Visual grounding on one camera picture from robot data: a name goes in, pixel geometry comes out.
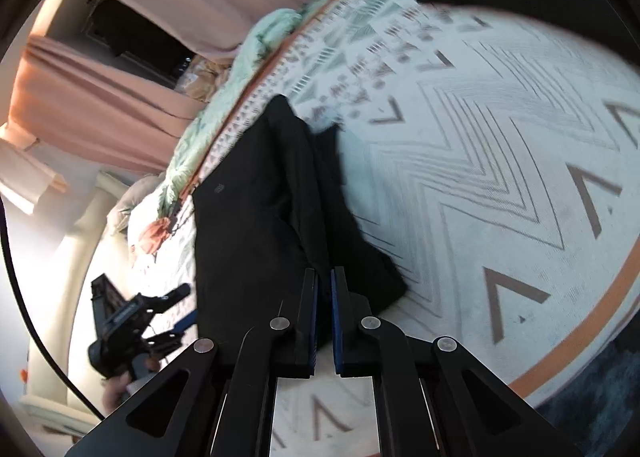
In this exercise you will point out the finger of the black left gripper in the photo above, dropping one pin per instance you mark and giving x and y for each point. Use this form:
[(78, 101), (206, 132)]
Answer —
[(160, 305), (163, 344)]

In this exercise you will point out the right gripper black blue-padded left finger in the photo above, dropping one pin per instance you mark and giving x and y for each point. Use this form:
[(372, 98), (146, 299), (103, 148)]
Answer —
[(205, 404)]

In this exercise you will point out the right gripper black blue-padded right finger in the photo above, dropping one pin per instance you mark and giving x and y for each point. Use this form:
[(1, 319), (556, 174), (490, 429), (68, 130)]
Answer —
[(433, 398)]

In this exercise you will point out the black button-up shirt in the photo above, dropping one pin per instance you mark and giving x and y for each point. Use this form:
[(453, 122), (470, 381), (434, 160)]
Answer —
[(272, 209)]

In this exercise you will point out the person's left hand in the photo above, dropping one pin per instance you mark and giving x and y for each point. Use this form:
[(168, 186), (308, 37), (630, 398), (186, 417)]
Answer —
[(114, 390)]

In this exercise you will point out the white pillow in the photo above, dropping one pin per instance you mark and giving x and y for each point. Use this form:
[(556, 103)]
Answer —
[(117, 219)]

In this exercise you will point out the cream padded headboard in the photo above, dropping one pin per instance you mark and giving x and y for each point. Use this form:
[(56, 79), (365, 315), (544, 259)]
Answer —
[(63, 315)]

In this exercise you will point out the cream hanging garment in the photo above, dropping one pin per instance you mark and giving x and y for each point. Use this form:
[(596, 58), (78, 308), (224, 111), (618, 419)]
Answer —
[(24, 178)]

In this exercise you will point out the left pink curtain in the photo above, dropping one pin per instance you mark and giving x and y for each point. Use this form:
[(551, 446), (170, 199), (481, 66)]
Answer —
[(97, 112)]

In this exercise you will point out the patterned white bedspread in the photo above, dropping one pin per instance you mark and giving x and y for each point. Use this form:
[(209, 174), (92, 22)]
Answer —
[(493, 158)]

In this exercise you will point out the mint green quilt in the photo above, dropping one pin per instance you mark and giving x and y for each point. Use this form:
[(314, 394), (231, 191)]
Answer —
[(263, 39)]

